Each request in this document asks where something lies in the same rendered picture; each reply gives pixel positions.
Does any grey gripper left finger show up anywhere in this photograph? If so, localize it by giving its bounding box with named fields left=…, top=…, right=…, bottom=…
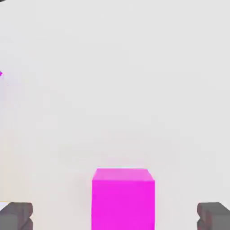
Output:
left=0, top=201, right=34, bottom=230

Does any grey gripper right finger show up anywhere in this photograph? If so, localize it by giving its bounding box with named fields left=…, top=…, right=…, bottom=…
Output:
left=197, top=202, right=230, bottom=230

